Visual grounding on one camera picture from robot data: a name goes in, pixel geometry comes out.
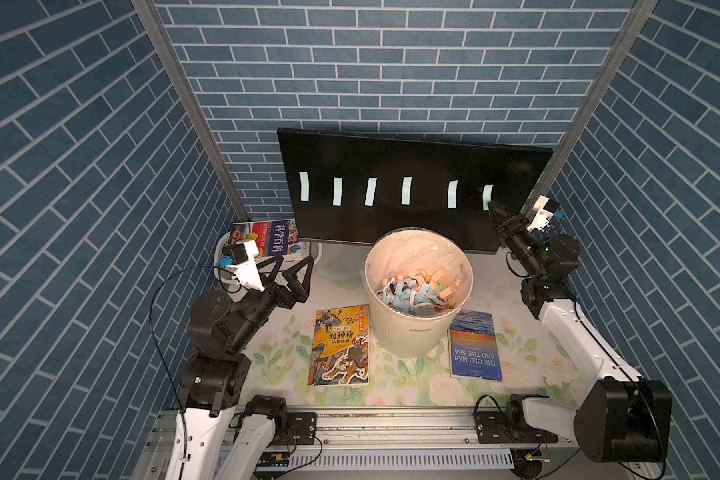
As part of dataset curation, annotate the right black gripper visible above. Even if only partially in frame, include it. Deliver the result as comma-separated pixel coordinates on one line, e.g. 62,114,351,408
488,205,540,284

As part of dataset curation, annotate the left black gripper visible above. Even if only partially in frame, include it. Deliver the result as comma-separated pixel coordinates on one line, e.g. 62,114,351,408
225,252,313,353

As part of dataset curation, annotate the pale sticky note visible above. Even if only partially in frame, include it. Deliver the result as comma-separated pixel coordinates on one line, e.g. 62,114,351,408
332,177,343,207
364,177,377,207
299,171,310,202
400,176,413,206
482,184,494,211
447,180,458,209

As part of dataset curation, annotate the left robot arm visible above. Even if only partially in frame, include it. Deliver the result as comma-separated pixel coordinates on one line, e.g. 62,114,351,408
166,257,316,479

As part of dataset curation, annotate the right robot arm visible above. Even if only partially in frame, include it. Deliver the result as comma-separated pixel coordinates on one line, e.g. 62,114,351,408
487,199,673,466

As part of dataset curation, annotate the black computer monitor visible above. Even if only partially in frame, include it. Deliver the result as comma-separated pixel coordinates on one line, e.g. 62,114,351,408
277,128,553,253

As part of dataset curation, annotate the pile of discarded sticky notes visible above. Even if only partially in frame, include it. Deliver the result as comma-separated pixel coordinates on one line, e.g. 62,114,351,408
373,267,465,318

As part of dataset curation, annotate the white plastic basket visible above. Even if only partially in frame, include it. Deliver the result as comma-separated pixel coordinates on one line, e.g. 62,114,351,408
214,220,322,291

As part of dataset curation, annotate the red blue encyclopedia book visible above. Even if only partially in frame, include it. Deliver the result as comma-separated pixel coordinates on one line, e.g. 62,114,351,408
227,219,308,261

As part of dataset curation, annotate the yellow illustrated book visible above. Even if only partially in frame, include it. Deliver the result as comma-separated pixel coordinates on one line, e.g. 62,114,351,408
307,305,370,386

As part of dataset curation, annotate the white lined trash bin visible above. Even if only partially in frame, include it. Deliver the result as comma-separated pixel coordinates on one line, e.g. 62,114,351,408
363,228,474,358

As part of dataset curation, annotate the blue sea cover book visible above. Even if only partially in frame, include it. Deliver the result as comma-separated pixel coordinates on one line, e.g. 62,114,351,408
449,309,502,381

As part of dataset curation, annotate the floral table mat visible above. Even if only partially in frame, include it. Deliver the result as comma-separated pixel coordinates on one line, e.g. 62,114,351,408
240,244,588,407

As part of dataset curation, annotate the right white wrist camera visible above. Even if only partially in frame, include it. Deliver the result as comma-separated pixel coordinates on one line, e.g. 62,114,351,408
527,195,564,232

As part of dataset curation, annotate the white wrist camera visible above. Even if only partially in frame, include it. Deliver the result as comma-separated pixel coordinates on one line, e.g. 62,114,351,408
219,240,264,291
527,195,564,232

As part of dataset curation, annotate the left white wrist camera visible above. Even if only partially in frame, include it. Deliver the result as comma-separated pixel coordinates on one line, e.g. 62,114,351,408
219,240,264,291

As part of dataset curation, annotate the aluminium mounting rail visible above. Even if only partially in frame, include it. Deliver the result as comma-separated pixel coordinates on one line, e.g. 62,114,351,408
134,406,637,475

